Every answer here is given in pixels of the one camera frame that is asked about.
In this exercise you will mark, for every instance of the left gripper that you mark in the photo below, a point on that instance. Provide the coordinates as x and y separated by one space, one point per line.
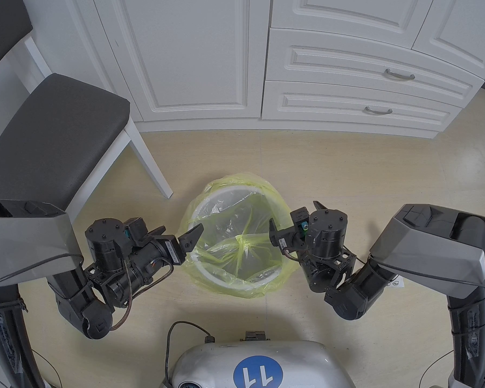
145 261

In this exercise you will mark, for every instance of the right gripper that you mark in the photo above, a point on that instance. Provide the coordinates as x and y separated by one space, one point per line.
293 241

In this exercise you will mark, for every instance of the yellow plastic bag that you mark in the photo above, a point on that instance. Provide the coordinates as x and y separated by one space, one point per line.
242 241

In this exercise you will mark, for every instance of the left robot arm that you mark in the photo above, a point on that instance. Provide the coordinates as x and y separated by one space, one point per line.
28 241

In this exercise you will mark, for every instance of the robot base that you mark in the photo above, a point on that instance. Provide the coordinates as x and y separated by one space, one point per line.
262 362

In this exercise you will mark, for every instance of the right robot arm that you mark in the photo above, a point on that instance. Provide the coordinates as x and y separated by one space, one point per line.
424 245

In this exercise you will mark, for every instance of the white trash bin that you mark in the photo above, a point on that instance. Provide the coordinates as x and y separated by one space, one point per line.
226 194

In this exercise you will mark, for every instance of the white chair with grey seat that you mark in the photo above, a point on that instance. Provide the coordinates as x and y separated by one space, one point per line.
52 135

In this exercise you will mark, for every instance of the white wardrobe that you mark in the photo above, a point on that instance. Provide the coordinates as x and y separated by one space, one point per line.
186 43

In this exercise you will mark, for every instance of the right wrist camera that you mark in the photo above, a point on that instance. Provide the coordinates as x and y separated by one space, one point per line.
300 220

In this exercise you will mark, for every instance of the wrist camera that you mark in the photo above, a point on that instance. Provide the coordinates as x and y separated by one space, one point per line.
134 228
300 220

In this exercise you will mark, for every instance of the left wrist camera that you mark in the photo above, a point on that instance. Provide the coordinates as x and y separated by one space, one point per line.
134 228

